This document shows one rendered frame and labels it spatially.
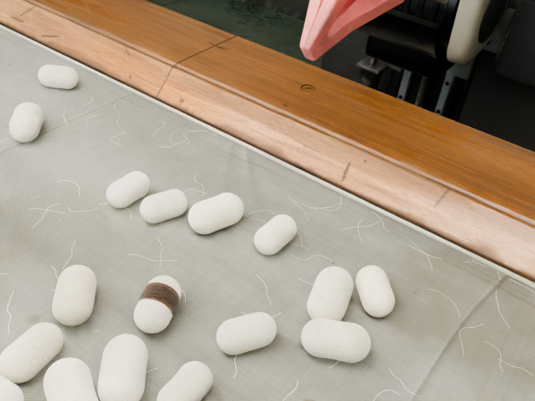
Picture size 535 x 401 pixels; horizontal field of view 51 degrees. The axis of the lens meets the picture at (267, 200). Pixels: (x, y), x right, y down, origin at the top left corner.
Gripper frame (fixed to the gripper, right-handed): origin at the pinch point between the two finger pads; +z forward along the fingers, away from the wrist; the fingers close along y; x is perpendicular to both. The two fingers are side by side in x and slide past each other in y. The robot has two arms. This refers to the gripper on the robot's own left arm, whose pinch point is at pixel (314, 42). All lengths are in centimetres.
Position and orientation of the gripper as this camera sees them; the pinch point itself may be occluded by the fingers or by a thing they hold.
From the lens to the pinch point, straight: 33.6
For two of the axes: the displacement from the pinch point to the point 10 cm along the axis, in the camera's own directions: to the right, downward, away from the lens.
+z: -5.0, 8.6, -0.8
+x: 3.0, 2.7, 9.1
